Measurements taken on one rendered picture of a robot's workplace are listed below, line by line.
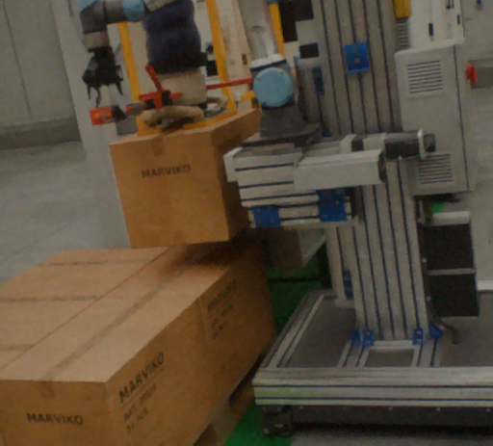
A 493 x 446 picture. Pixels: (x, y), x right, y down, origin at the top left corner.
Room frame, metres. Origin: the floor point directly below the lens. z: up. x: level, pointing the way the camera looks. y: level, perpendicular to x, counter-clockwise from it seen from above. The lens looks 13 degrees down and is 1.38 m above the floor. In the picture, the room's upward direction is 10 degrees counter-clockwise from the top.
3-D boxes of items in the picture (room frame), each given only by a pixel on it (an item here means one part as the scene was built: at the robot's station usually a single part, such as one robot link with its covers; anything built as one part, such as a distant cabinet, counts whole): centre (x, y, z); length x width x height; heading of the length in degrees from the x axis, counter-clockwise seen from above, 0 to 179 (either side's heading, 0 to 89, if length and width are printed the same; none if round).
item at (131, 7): (2.35, 0.27, 1.50); 0.11 x 0.11 x 0.08; 84
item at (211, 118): (2.86, 0.09, 1.09); 0.34 x 0.10 x 0.05; 160
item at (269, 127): (2.43, -0.15, 1.09); 0.15 x 0.15 x 0.10
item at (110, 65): (2.35, 0.37, 1.34); 0.09 x 0.08 x 0.12; 160
